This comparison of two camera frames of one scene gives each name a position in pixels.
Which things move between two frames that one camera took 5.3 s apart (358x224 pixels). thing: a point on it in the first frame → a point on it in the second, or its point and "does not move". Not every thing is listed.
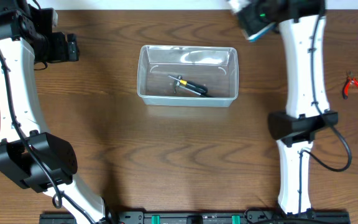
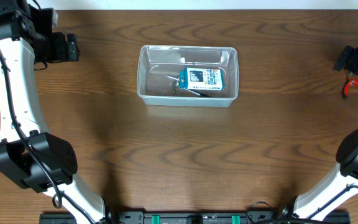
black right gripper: (248, 23) → (340, 58)
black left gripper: (72, 48) does not move
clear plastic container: (216, 66) does not move
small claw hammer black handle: (176, 84) does not move
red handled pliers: (350, 80) does not move
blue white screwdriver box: (260, 33) → (201, 78)
